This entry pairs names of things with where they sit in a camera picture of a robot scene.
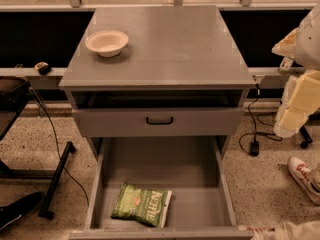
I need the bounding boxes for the small clear bottle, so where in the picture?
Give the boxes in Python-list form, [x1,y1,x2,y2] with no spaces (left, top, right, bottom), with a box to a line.
[278,57,294,74]

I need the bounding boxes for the black drawer handle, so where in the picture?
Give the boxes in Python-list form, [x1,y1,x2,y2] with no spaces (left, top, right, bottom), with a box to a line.
[145,117,174,125]

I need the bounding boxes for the green kettle chip bag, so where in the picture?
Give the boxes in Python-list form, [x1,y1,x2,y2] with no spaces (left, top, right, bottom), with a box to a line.
[111,183,172,228]

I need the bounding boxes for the grey drawer cabinet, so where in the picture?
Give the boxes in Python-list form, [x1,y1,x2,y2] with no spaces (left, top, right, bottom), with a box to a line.
[59,6,254,155]

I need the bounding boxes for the yellow black tape measure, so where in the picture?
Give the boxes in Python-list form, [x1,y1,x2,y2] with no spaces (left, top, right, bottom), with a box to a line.
[34,62,52,75]

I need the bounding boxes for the grey top drawer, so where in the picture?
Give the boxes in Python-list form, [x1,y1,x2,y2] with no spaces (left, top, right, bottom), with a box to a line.
[72,108,243,137]

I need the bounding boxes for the black cable left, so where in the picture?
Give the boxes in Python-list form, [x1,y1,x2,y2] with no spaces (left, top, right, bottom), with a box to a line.
[29,87,90,207]

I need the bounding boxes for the black stand left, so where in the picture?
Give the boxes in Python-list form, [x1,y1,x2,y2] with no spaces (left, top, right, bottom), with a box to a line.
[0,77,76,220]

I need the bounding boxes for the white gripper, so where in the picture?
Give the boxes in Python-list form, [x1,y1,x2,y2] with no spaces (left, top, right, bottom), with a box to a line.
[272,29,320,138]

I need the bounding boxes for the black wheeled stand right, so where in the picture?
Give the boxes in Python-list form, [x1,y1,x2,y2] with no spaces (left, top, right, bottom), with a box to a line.
[300,126,313,149]

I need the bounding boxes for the black shoe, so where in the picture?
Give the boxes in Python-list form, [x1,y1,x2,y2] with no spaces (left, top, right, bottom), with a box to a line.
[0,191,43,230]

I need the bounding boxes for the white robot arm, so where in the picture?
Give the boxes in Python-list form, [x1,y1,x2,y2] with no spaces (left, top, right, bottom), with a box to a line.
[272,4,320,138]

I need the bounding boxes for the open grey middle drawer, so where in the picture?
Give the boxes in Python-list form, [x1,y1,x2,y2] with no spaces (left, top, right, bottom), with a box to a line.
[69,137,253,240]

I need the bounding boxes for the white red sneaker bottom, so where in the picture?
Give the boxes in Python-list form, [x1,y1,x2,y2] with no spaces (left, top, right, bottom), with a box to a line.
[238,225,275,240]

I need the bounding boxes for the white red sneaker right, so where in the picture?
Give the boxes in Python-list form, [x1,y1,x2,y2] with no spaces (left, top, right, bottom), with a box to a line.
[288,157,320,205]

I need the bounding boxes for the white red sneaker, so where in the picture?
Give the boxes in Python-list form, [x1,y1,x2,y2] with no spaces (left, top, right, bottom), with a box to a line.
[288,157,320,205]
[238,225,275,240]

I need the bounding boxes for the beige trouser leg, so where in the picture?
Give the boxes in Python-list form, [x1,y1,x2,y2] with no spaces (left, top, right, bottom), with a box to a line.
[275,221,320,240]

